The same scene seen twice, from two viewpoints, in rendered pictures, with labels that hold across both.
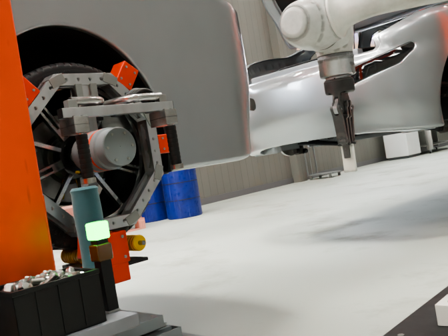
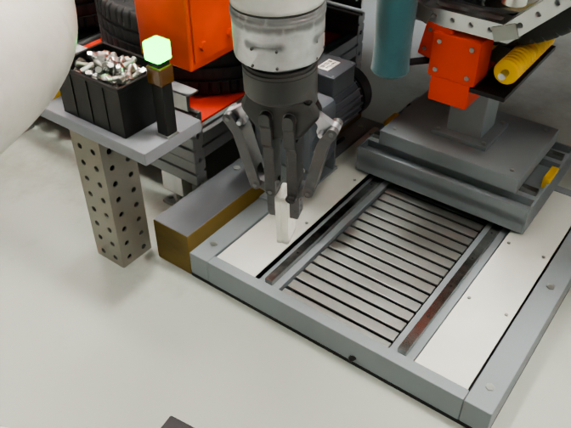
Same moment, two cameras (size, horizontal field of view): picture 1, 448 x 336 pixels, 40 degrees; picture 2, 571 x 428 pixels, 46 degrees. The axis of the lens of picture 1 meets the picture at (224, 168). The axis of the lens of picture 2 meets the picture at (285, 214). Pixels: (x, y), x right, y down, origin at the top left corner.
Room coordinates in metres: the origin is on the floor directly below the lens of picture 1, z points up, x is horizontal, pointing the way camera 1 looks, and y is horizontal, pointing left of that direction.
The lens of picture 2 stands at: (1.43, -0.92, 1.20)
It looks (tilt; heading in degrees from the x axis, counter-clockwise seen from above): 39 degrees down; 80
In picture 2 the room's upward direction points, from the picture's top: straight up
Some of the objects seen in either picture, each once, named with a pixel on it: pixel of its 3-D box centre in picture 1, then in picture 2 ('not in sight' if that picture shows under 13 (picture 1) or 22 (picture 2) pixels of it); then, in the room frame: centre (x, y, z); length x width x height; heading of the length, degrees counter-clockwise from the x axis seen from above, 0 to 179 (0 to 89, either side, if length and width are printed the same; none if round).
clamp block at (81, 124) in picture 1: (74, 125); not in sight; (1.82, 0.42, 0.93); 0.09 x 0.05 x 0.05; 44
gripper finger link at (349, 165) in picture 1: (348, 158); (282, 213); (1.53, -0.31, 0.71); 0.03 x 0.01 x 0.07; 62
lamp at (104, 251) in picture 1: (101, 252); (160, 73); (1.40, 0.31, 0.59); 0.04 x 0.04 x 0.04; 44
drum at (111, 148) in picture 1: (103, 150); not in sight; (2.03, 0.39, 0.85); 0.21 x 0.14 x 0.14; 44
